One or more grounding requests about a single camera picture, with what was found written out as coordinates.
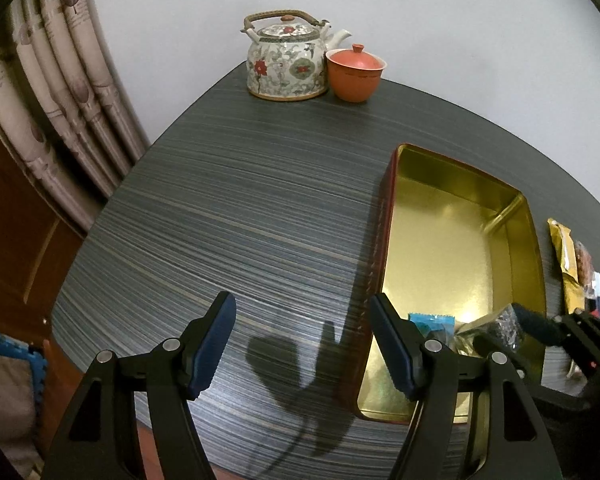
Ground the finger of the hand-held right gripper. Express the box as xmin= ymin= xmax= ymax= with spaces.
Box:
xmin=511 ymin=302 xmax=600 ymax=376
xmin=472 ymin=332 xmax=593 ymax=411

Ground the clear black sesame ball packet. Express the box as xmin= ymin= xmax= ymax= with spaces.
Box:
xmin=452 ymin=305 xmax=523 ymax=356

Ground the grey cushion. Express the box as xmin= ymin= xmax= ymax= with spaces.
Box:
xmin=0 ymin=350 xmax=37 ymax=478

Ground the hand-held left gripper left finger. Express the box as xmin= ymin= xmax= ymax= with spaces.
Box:
xmin=42 ymin=290 xmax=238 ymax=480

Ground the floral ceramic teapot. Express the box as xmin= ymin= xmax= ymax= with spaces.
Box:
xmin=241 ymin=8 xmax=353 ymax=101

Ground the gold tin box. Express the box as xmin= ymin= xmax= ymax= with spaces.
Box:
xmin=355 ymin=143 xmax=548 ymax=466

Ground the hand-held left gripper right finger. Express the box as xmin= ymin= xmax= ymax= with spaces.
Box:
xmin=369 ymin=292 xmax=563 ymax=480

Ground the orange lidded clay cup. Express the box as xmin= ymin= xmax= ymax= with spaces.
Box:
xmin=326 ymin=44 xmax=387 ymax=104

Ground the blue foam mat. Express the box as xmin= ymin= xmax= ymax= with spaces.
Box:
xmin=0 ymin=324 xmax=48 ymax=461

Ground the brown wooden cabinet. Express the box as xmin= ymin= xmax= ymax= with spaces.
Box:
xmin=0 ymin=105 xmax=88 ymax=341

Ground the blue wrapped candy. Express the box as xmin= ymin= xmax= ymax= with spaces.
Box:
xmin=409 ymin=312 xmax=456 ymax=356

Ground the small clear peanut candy packet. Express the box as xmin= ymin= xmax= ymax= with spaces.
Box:
xmin=572 ymin=240 xmax=596 ymax=296

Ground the yellow snack packet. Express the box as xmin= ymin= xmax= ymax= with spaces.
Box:
xmin=562 ymin=275 xmax=585 ymax=313
xmin=547 ymin=217 xmax=577 ymax=281

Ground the patterned beige curtain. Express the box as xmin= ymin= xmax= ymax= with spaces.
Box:
xmin=0 ymin=0 xmax=151 ymax=233

